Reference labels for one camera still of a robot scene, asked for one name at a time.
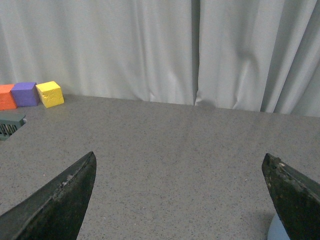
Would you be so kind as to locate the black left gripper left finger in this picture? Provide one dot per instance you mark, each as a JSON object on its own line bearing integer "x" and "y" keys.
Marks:
{"x": 56, "y": 211}

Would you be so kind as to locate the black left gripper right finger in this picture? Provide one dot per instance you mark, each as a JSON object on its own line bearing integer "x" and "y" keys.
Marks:
{"x": 296, "y": 199}

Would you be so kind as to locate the blue cup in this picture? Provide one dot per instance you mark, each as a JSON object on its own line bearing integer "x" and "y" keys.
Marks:
{"x": 276, "y": 230}

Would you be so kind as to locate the dark green slotted basket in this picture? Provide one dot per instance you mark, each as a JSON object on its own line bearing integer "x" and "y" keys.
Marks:
{"x": 10, "y": 123}

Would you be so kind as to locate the yellow foam cube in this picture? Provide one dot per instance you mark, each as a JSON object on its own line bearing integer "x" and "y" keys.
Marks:
{"x": 50, "y": 94}

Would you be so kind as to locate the orange foam cube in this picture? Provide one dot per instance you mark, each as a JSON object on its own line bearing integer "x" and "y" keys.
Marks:
{"x": 7, "y": 101}

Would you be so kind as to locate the purple foam cube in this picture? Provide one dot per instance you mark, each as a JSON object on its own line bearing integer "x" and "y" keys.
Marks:
{"x": 25, "y": 94}

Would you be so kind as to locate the grey white curtain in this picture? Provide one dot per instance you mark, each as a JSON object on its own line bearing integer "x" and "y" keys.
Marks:
{"x": 255, "y": 55}

